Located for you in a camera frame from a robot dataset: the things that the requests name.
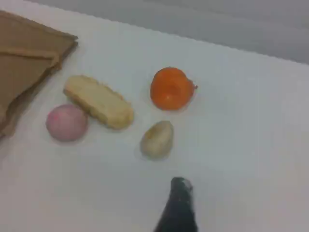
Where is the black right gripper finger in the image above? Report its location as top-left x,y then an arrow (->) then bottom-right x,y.
153,176 -> 198,232

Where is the long yellow bread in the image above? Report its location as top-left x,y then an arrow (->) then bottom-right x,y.
63,75 -> 135,130

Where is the pink peach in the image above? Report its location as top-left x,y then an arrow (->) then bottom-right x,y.
45,104 -> 89,143

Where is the brown burlap tote bag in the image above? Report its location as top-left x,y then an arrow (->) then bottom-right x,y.
0,9 -> 79,141

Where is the beige potato toy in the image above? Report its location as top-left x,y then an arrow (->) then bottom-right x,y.
140,120 -> 174,160

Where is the orange tangerine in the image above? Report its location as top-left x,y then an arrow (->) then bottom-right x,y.
150,67 -> 199,111

